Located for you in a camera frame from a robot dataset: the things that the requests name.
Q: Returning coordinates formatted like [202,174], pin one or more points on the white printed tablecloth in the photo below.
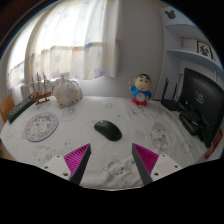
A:
[133,116]

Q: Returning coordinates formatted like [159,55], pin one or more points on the wooden chair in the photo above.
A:
[6,106]

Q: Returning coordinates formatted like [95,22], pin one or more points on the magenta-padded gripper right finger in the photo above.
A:
[164,165]

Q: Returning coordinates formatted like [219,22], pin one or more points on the black router with antennas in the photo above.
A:
[170,104]

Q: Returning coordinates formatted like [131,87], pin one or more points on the black box device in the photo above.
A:
[190,121]

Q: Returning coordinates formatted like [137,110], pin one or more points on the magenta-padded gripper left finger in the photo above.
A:
[56,165]

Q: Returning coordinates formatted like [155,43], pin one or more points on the black computer mouse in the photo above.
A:
[107,129]

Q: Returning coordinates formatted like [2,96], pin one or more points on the large white conch shell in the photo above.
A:
[67,93]

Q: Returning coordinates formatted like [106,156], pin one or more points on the black monitor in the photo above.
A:
[203,96]

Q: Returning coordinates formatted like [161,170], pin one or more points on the cartoon boy figurine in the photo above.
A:
[141,90]

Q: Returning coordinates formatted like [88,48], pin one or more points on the black keyboard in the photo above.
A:
[20,108]

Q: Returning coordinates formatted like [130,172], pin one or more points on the red flat item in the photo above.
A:
[214,144]

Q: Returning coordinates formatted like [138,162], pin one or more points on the white wall shelf unit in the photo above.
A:
[186,55]

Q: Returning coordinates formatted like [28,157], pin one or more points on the white star-print curtain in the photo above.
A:
[73,36]

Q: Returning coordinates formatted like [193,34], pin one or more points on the wooden model sailing ship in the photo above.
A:
[41,95]

